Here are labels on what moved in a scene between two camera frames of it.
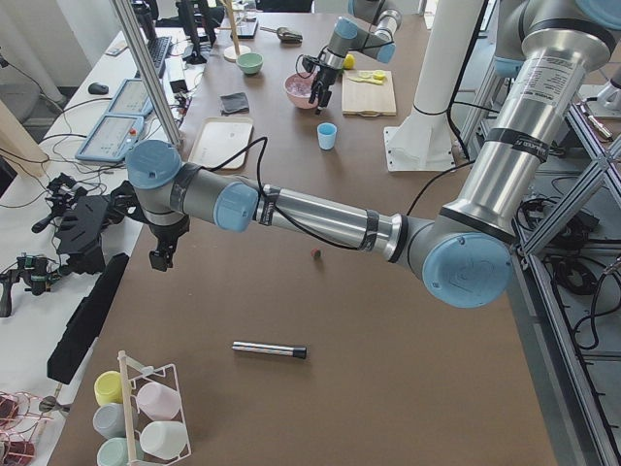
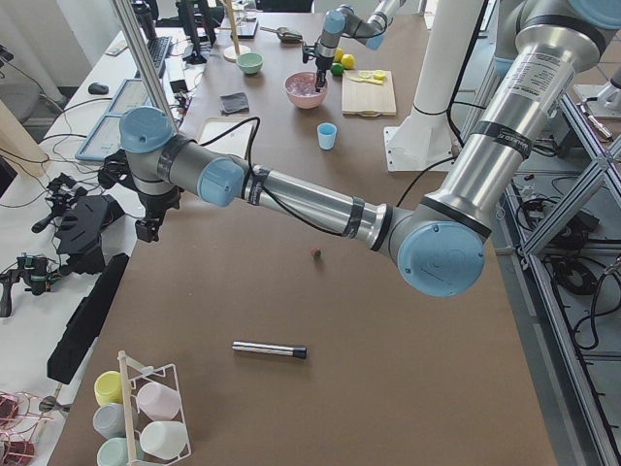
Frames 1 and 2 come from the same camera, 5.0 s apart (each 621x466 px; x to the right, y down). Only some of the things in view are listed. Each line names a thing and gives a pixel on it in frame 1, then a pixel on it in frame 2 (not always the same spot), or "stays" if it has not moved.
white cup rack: x=154 y=423 stays
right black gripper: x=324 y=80 to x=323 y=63
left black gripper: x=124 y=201 to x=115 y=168
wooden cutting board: x=368 y=92 stays
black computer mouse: x=98 y=88 stays
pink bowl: x=298 y=89 stays
